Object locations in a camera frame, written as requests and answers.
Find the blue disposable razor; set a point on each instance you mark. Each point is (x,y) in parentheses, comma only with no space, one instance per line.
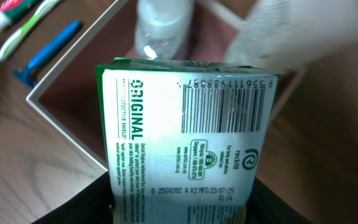
(46,54)

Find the white lotion tube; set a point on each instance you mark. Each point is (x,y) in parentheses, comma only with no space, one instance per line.
(280,35)

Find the green white soap box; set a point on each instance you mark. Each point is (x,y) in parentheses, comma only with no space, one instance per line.
(183,138)

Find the green white toothbrush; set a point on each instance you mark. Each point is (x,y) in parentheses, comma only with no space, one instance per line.
(15,39)

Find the clear pump bottle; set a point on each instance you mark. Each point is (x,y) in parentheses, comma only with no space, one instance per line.
(163,29)

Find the white open cardboard box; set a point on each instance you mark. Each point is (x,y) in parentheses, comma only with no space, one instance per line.
(67,96)

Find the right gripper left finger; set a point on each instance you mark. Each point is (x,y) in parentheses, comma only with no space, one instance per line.
(93,205)

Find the Colgate toothpaste tube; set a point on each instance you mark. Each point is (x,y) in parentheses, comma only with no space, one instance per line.
(11,11)

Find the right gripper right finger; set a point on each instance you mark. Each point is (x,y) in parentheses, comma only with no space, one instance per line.
(265,207)

